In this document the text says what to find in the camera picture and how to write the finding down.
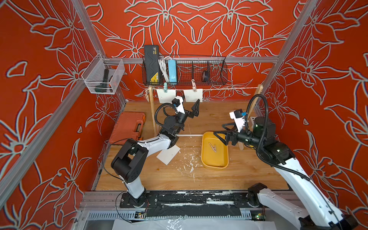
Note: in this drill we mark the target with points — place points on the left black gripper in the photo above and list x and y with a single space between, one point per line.
194 111

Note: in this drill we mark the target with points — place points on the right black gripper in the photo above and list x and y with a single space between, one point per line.
235 138

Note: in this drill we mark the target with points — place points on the white postcard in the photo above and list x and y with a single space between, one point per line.
166 155
166 96
193 96

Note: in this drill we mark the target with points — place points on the green clothespin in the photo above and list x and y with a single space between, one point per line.
165 87

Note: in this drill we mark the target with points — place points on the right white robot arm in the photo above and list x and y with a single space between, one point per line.
317 212

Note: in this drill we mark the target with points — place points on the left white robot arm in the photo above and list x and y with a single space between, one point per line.
129 162

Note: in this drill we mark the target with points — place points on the yellow plastic tray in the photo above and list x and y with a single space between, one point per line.
214 154

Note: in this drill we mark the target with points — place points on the white base rod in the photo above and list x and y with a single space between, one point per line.
190 135

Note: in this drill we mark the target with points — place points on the dark round object in basket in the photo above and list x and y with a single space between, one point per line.
205 76

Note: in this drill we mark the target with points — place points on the light blue power strip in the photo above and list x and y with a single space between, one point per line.
172 71

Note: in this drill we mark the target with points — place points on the orange tool case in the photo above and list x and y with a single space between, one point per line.
128 126

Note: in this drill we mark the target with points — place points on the black yellow box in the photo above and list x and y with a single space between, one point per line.
152 64

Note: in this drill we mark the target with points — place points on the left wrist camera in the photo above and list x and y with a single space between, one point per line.
177 102

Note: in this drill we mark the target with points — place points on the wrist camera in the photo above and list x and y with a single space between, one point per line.
177 102
239 118

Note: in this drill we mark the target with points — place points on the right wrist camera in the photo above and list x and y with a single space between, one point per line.
239 118

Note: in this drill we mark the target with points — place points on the right wooden post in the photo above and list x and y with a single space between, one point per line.
251 107

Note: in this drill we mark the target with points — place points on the wooden post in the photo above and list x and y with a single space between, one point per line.
152 108
251 107

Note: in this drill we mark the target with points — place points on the black wire basket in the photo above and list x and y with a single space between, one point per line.
191 67

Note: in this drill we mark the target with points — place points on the left wooden post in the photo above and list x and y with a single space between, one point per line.
152 108

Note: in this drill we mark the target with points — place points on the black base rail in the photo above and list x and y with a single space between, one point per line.
192 204

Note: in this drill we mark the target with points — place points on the green handled tool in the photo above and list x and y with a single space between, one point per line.
102 87

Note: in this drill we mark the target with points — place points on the clear plastic wall bin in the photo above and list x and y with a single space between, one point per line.
93 75

